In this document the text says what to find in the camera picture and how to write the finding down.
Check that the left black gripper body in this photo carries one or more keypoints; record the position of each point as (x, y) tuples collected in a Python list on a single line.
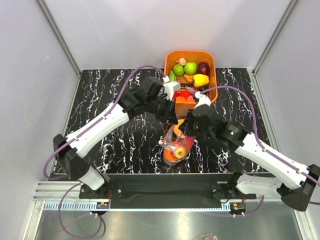
[(162, 108)]

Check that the orange plastic basket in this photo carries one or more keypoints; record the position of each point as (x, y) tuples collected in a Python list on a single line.
[(184, 105)]

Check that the small orange fruit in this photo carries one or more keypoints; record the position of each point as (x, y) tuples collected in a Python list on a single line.
[(189, 78)]

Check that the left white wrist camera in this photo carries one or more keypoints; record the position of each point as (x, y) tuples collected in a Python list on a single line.
[(169, 89)]

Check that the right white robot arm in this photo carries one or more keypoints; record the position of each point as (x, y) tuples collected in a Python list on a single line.
[(292, 182)]

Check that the orange tangerine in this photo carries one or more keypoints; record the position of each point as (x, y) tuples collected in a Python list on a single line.
[(168, 158)]

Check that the yellow bell pepper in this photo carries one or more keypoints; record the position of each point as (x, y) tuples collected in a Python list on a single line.
[(200, 80)]

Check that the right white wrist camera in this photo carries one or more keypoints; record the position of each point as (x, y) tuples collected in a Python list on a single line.
[(201, 99)]

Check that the peach fruit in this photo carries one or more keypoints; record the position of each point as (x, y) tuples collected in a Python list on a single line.
[(176, 128), (179, 152)]

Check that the red tomato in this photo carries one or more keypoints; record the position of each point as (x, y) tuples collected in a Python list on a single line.
[(184, 94)]

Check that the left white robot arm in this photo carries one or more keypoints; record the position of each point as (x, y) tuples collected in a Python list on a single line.
[(70, 150)]

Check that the clear orange zip bag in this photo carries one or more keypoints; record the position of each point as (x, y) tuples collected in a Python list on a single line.
[(170, 141)]

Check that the peach front fruit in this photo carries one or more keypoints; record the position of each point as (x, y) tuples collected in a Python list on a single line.
[(179, 152)]

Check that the dark red pomegranate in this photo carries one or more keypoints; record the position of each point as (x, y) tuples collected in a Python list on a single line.
[(204, 68)]

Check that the beige garlic bulb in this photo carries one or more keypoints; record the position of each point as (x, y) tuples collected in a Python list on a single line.
[(182, 61)]

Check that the red orange mango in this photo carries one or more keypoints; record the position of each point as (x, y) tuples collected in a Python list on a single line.
[(188, 143)]

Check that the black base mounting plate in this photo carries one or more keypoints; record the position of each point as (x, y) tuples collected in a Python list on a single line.
[(123, 186)]

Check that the green cucumber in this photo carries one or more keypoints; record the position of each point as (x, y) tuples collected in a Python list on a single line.
[(172, 76)]

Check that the green apple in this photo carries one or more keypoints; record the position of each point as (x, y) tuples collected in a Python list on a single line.
[(190, 68)]

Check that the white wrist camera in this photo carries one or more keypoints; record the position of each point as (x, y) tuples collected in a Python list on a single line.
[(169, 89), (201, 99)]

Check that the grey slotted cable duct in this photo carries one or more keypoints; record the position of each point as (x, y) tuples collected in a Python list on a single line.
[(140, 206)]

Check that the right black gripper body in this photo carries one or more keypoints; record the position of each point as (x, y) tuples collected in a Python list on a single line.
[(192, 128)]

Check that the peach top fruit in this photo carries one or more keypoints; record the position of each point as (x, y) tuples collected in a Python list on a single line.
[(176, 128)]

